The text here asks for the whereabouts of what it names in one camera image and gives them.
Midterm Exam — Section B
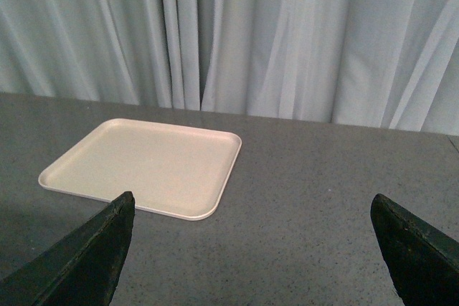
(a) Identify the grey curtain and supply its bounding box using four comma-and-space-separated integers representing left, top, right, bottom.
1, 0, 458, 135

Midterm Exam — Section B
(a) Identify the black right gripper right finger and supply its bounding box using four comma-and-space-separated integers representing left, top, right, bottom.
370, 193, 458, 305

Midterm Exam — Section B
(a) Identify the beige rectangular tray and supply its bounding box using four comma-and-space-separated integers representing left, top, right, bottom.
38, 118, 242, 221

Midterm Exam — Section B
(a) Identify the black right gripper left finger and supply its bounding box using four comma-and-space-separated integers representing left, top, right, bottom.
1, 191, 135, 305

